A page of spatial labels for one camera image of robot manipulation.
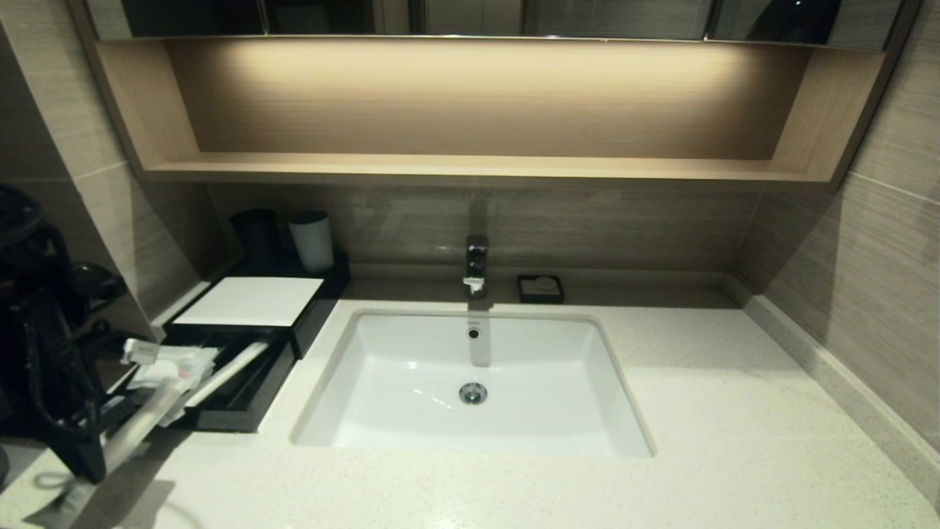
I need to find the short clear toothbrush packet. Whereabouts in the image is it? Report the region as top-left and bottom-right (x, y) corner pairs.
(184, 340), (271, 409)

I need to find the black pull-out drawer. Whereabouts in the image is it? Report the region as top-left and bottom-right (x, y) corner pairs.
(103, 323), (296, 433)

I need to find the black box with white lid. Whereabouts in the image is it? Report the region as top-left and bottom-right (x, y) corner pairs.
(164, 253), (351, 362)

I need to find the black cup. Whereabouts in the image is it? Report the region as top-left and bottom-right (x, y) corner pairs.
(231, 209), (281, 275)

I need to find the white cup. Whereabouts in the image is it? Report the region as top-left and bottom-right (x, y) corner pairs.
(286, 210), (336, 275)

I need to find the white ceramic sink basin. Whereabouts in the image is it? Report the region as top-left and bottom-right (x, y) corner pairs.
(291, 309), (655, 461)

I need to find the chrome faucet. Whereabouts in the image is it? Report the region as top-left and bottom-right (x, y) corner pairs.
(463, 234), (491, 301)

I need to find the black soap dish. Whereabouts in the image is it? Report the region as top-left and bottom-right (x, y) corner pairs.
(517, 274), (566, 305)

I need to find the mirror cabinet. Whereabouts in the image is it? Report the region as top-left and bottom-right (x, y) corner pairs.
(82, 0), (908, 46)

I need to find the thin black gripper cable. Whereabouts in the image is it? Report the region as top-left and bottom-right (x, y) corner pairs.
(28, 309), (102, 436)

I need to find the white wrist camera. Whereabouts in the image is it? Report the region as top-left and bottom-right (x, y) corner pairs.
(121, 338), (160, 366)

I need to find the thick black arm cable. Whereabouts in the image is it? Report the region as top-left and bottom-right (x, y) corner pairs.
(0, 185), (45, 247)

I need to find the wooden wall shelf niche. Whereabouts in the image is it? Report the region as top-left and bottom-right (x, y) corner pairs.
(66, 33), (923, 193)

